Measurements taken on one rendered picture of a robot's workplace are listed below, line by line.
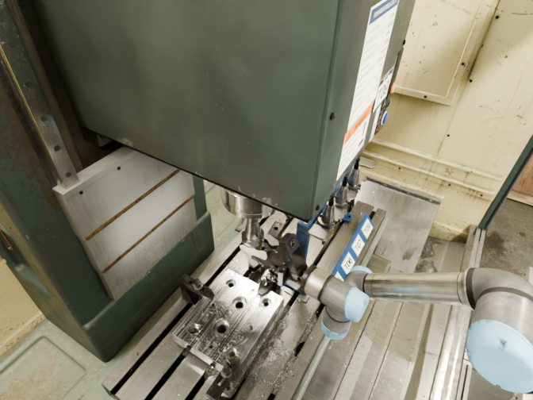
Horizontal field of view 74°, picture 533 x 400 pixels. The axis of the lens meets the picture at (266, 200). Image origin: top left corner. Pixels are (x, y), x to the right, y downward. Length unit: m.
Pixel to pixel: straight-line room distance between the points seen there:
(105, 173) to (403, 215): 1.38
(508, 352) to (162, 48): 0.78
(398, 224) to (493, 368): 1.15
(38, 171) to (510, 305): 1.07
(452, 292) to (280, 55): 0.66
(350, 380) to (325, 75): 1.11
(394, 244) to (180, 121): 1.34
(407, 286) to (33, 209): 0.96
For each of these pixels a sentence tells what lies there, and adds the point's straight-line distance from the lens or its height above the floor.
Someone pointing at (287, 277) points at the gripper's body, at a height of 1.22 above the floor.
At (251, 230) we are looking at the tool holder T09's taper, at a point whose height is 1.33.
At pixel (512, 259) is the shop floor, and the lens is 3.20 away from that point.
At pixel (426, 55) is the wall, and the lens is 1.65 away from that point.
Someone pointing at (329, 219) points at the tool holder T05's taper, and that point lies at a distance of 1.12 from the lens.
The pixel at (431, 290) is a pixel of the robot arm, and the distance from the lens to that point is 0.95.
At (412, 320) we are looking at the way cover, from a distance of 1.61.
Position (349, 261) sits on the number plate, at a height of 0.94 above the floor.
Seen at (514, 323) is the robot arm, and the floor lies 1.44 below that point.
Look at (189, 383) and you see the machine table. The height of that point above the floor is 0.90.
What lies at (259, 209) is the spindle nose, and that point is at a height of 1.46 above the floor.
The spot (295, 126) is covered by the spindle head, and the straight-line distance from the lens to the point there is 0.56.
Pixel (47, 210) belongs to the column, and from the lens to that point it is 1.10.
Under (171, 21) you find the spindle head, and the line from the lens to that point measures 0.64.
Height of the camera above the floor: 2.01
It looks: 41 degrees down
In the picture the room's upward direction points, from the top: 2 degrees clockwise
